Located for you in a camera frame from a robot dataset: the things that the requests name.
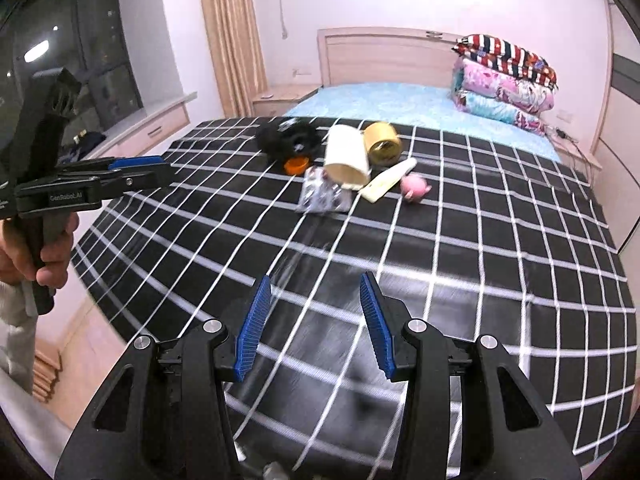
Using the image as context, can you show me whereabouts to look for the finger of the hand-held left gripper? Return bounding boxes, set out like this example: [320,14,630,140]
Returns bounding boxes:
[97,169,177,193]
[57,156,168,177]

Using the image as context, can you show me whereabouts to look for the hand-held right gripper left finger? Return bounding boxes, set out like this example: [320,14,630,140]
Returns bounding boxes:
[52,275,273,480]

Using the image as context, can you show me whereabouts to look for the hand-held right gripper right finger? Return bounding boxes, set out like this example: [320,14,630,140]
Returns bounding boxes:
[360,271,583,480]

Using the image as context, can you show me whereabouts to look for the black plastic bag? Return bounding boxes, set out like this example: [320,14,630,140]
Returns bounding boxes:
[255,119,321,163]

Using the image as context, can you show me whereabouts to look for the silver pill blister pack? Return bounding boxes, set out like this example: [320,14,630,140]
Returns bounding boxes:
[296,166,353,215]

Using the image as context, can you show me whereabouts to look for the pink plush toy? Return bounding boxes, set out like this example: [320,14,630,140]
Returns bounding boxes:
[400,172,432,206]

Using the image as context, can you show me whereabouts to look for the cream comb case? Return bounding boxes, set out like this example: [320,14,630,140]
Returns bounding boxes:
[359,156,418,204]

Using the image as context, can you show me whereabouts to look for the white paper cup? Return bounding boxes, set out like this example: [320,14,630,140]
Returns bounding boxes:
[323,124,372,192]

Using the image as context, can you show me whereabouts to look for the yellow tape roll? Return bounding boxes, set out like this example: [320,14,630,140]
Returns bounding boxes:
[362,122,402,166]

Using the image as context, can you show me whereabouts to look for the person's left hand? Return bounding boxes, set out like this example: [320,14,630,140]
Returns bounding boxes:
[0,212,80,288]

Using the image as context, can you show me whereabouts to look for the window seat drawer cabinet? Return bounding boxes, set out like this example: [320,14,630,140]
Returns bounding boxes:
[65,91,198,161]

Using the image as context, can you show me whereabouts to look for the dark clothes pile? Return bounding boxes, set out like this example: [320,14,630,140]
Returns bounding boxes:
[65,130,108,161]

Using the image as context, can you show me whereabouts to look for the black white checked blanket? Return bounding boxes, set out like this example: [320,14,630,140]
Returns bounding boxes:
[70,116,628,468]

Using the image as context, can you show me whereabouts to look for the dark window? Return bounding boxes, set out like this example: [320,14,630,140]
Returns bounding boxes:
[0,0,143,161]

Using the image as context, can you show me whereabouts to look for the light wooden nightstand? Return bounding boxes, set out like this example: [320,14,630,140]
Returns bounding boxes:
[542,125,603,171]
[251,84,321,118]

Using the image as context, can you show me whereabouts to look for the beige curtain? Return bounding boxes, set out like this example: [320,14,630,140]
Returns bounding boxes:
[196,0,268,118]

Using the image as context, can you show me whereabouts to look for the wooden boards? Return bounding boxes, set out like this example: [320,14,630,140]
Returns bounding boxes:
[32,345,63,403]

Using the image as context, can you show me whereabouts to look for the light blue bed sheet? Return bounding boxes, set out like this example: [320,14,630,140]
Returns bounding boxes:
[285,82,563,163]

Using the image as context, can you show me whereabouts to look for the blue floral folded quilt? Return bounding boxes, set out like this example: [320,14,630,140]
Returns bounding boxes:
[452,90,546,136]

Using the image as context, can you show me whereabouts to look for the light wooden headboard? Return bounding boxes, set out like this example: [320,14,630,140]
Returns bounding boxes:
[316,27,471,88]

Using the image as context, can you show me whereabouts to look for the pink floral folded quilt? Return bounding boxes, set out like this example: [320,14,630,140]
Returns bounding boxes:
[452,57,556,112]

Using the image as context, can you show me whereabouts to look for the striped folded quilt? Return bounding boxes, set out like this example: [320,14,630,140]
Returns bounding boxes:
[451,34,557,86]

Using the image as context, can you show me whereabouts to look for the sliding door wardrobe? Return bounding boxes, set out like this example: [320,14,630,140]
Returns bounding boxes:
[590,0,640,256]

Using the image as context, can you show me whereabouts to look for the black charger cable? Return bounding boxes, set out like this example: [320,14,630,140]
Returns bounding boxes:
[547,127,583,148]

